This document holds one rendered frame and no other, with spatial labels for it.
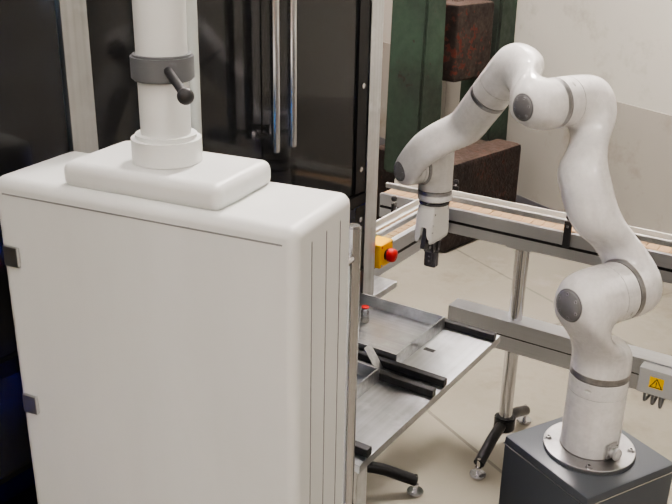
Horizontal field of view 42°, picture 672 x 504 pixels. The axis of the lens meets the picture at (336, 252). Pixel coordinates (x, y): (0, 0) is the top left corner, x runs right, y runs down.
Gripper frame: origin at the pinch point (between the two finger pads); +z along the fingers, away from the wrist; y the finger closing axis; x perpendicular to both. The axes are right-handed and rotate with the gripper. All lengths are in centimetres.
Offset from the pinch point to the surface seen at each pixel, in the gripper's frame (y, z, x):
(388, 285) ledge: -22.1, 21.3, -24.6
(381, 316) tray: -2.4, 21.3, -15.3
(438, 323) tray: -2.4, 18.7, 1.9
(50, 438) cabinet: 110, -2, -12
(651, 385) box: -80, 61, 42
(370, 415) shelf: 41.6, 22.0, 7.9
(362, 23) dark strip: -3, -56, -24
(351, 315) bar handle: 82, -23, 28
